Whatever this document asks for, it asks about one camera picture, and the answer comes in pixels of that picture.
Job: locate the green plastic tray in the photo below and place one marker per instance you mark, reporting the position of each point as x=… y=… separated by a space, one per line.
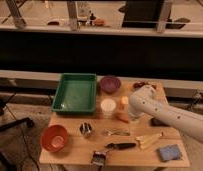
x=75 y=94

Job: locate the wooden table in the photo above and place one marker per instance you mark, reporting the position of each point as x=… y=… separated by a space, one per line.
x=79 y=150

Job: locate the black handled spatula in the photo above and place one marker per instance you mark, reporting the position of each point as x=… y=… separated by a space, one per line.
x=99 y=157

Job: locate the bunch of red grapes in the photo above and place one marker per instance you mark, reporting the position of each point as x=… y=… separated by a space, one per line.
x=140 y=84

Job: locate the orange cup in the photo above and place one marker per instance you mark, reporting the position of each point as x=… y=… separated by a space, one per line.
x=124 y=101

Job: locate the metal fork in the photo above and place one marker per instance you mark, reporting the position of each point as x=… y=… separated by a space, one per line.
x=110 y=133

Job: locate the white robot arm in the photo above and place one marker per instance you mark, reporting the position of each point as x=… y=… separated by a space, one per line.
x=143 y=100

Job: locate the small metal cup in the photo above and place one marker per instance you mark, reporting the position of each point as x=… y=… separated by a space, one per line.
x=85 y=130

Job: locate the small black block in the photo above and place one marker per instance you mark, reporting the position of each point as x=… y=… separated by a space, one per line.
x=156 y=122

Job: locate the purple bowl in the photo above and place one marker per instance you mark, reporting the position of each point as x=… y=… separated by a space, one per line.
x=110 y=84

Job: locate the yellow banana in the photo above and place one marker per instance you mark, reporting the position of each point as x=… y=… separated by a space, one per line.
x=147 y=140

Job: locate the orange bowl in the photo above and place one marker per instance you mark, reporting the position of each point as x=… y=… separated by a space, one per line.
x=54 y=138

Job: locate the blue sponge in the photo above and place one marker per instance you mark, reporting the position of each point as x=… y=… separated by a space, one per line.
x=170 y=152

